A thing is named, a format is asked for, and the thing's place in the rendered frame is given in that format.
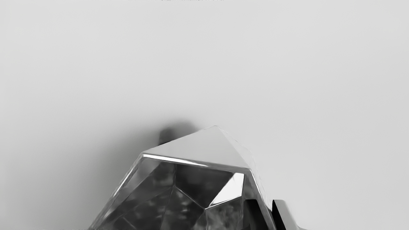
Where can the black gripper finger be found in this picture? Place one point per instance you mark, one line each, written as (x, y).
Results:
(284, 215)

